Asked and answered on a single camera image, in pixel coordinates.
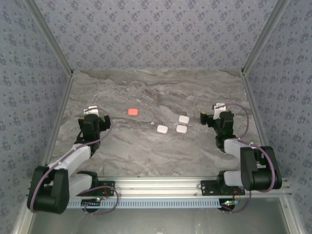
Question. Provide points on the white earbud charging case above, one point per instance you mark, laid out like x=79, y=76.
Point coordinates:
x=184, y=119
x=162, y=129
x=181, y=129

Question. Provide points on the pink earbud charging case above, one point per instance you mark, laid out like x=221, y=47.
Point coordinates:
x=133, y=111

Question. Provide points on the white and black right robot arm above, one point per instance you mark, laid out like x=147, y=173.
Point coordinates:
x=248, y=168

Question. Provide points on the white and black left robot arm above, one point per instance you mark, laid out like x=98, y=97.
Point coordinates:
x=70, y=156

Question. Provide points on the black controller board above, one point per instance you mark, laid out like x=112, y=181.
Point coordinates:
x=91, y=204
x=228, y=205

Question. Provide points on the aluminium table side rail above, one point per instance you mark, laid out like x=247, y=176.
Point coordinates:
x=59, y=114
x=256, y=114

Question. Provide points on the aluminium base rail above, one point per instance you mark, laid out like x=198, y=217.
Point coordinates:
x=156, y=187

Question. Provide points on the aluminium corner post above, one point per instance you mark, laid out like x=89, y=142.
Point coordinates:
x=264, y=36
x=50, y=36

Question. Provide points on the grey metal base plate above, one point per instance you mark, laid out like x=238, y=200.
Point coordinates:
x=156, y=221

